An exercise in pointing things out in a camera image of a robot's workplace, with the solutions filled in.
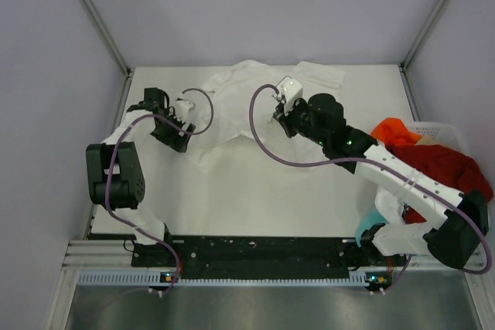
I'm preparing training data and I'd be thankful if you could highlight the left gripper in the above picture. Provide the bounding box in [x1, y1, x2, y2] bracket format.
[151, 108, 195, 153]

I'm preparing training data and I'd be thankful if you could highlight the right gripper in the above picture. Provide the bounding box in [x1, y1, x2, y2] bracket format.
[273, 97, 329, 148]

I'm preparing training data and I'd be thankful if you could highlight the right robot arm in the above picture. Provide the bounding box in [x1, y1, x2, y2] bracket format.
[273, 91, 488, 270]

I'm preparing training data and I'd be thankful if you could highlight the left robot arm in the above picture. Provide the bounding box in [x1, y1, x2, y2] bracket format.
[85, 88, 196, 266]

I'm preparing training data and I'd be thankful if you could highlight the orange t shirt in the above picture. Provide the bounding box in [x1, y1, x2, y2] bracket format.
[370, 117, 422, 147]

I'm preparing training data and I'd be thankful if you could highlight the teal t shirt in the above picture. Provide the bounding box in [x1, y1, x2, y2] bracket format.
[354, 208, 388, 247]

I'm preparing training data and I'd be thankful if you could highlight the white printed t shirt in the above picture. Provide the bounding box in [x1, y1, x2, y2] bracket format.
[375, 186, 406, 225]

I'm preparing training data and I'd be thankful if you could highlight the red t shirt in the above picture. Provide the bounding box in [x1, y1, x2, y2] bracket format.
[387, 145, 493, 202]

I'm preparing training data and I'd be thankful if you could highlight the white laundry basket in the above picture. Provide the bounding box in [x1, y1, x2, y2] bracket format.
[407, 122, 472, 158]

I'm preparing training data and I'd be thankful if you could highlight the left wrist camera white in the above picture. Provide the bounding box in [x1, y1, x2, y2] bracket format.
[171, 98, 196, 124]

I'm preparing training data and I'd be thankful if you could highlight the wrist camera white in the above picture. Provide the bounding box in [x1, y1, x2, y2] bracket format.
[272, 76, 303, 115]
[171, 98, 196, 124]

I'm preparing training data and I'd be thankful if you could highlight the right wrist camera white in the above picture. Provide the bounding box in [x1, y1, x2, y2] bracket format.
[272, 76, 303, 115]

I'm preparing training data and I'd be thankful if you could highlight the left aluminium frame post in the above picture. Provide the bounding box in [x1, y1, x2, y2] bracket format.
[79, 0, 131, 77]

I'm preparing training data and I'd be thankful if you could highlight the aluminium frame post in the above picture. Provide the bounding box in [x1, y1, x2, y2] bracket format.
[400, 0, 451, 73]
[79, 0, 131, 77]

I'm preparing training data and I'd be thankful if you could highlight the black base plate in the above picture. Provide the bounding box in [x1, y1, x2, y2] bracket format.
[131, 235, 406, 281]

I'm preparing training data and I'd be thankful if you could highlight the aluminium front rail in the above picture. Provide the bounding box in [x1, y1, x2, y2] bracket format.
[62, 240, 132, 270]

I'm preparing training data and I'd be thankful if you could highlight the grey slotted cable duct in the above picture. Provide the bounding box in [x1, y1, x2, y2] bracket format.
[77, 269, 384, 288]

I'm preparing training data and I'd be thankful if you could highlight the right aluminium frame post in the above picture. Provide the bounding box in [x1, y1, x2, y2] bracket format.
[400, 0, 451, 73]

